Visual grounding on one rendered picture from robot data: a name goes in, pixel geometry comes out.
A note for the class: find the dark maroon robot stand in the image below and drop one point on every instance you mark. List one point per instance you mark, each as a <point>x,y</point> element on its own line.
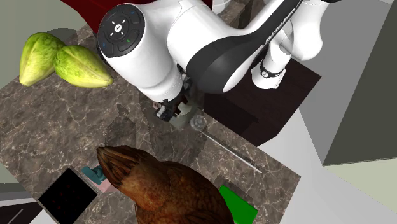
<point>279,105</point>

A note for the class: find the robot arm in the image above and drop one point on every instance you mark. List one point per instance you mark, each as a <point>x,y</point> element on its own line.
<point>155,49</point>

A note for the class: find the teal and pink toy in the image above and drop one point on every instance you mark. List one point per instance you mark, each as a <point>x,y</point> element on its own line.
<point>96,176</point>

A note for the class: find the grey cabinet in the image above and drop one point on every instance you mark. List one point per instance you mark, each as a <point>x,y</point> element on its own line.
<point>369,93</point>

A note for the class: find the brown hen figure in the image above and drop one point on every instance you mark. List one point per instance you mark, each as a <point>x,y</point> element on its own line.
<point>167,192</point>

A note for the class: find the black square box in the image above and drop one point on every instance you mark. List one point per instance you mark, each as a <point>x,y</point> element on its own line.
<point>66,198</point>

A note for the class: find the green box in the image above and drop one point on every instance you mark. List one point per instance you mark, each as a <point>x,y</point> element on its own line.
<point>242,208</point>

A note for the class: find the green ribbed star fruit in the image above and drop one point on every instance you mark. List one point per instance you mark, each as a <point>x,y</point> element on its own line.
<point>37,59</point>
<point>82,66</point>

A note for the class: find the dark red rounded furniture piece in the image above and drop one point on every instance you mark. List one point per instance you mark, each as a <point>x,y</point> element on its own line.
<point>88,11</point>

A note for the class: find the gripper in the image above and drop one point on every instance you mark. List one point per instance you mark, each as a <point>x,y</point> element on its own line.
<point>169,110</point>

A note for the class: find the pale grey cup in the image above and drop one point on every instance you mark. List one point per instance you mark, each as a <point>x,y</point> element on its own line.
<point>186,116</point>

